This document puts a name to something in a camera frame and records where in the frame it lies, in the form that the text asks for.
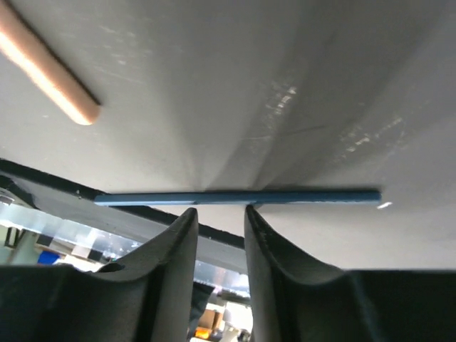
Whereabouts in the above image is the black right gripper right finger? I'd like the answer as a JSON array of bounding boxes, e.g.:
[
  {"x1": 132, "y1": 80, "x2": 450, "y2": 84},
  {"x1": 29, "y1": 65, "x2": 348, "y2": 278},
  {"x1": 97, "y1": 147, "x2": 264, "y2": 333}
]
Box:
[{"x1": 244, "y1": 207, "x2": 455, "y2": 341}]

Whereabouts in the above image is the silver copper chopstick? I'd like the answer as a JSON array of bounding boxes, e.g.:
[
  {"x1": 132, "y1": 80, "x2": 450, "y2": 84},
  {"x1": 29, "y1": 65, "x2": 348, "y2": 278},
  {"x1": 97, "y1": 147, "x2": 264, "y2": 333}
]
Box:
[{"x1": 1, "y1": 1, "x2": 100, "y2": 125}]

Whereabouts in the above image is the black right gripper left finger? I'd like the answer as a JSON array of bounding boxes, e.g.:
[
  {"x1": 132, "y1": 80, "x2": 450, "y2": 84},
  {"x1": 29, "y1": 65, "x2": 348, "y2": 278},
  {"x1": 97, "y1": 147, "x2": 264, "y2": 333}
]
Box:
[{"x1": 1, "y1": 208, "x2": 198, "y2": 341}]

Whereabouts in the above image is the dark teal chopstick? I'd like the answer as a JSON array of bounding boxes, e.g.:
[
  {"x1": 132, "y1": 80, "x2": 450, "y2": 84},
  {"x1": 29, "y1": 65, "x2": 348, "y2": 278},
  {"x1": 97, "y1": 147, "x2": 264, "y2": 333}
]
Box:
[{"x1": 94, "y1": 190, "x2": 382, "y2": 207}]

